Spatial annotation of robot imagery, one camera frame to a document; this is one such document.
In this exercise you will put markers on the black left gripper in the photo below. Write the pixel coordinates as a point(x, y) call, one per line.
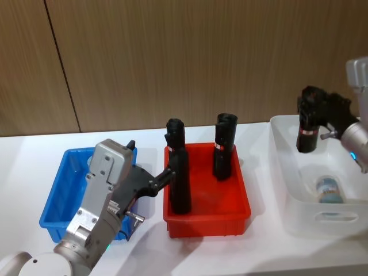
point(135, 184)

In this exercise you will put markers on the red plastic bin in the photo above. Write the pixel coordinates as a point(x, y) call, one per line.
point(215, 198)

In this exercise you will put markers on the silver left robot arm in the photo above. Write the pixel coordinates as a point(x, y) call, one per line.
point(100, 172)

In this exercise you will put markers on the black bag roll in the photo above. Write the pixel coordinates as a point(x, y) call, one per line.
point(181, 195)
point(222, 161)
point(307, 142)

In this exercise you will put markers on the white plastic basket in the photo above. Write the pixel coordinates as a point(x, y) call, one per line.
point(290, 172)

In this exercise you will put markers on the blue plastic bin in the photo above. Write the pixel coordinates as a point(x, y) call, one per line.
point(64, 189)

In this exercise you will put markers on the clear jar with label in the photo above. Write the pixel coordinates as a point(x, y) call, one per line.
point(330, 189)

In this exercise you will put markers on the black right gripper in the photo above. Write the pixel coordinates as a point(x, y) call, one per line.
point(337, 112)

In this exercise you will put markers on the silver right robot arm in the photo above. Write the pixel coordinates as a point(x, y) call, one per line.
point(358, 132)

